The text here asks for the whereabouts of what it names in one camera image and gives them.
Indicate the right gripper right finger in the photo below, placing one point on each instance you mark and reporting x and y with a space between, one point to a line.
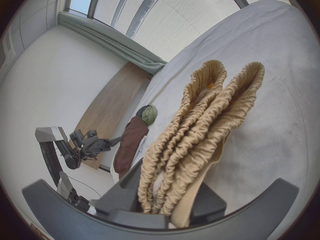
210 206

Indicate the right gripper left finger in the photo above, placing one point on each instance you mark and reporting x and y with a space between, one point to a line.
125 194

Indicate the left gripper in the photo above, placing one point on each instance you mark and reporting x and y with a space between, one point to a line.
97 146

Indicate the tan shorts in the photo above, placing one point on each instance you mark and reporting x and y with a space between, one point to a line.
200 134

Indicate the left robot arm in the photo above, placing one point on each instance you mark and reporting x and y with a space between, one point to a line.
50 156

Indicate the bed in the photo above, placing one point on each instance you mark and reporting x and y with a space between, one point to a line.
262 84

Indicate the brown garment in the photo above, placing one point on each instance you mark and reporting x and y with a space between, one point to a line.
131 144

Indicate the white garment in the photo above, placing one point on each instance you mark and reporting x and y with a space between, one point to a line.
143 145

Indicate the black garment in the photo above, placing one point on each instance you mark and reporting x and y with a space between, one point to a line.
140 111

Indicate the green garment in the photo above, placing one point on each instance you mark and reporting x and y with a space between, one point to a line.
150 115

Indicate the blue-green curtain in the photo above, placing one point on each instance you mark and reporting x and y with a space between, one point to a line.
112 39

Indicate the window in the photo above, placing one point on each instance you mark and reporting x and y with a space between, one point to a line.
175 21

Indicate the ceiling air conditioner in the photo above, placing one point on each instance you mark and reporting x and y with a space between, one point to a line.
7 51

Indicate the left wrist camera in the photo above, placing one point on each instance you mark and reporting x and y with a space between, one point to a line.
76 135

